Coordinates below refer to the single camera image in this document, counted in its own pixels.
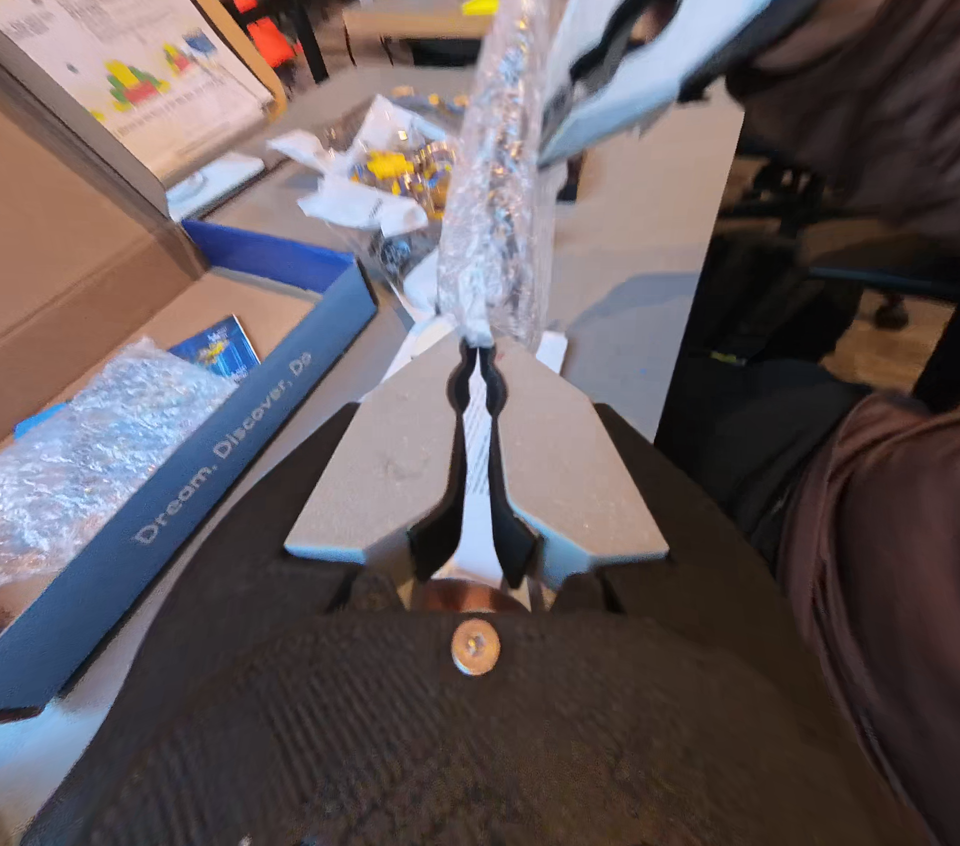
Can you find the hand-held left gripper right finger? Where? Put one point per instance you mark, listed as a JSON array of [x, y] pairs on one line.
[[577, 478]]

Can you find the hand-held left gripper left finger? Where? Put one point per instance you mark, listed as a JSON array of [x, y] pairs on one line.
[[360, 478]]

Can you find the blue-cover instruction booklet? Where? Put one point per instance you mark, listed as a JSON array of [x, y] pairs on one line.
[[480, 486]]

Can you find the blue cardboard box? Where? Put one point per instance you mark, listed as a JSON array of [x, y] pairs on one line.
[[225, 471]]

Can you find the clear bag small dark parts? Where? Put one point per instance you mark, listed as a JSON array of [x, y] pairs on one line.
[[502, 148]]

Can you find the clear bag grey tracks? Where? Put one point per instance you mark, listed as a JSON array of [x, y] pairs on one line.
[[97, 448]]

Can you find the person's right forearm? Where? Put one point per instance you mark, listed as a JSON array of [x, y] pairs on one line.
[[862, 95]]

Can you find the grey desk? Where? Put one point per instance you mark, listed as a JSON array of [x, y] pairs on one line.
[[637, 276]]

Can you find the yellow sticky note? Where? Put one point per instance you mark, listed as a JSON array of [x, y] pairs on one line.
[[480, 4]]

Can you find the thin blue printed leaflet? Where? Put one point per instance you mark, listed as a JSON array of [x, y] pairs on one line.
[[217, 351]]

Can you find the grey side table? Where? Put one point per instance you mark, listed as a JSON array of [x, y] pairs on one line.
[[420, 20]]

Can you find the clear bag dark wheels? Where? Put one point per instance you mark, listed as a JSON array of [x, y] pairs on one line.
[[401, 261]]

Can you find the clear bag yellow blue parts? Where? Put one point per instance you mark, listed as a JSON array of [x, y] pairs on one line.
[[375, 185]]

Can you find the black chair base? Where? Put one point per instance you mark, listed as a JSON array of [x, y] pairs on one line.
[[885, 283]]

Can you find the wooden poster board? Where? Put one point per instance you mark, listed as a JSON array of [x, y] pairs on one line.
[[225, 20]]

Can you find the white printed poster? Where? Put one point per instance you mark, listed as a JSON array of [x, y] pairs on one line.
[[112, 35]]

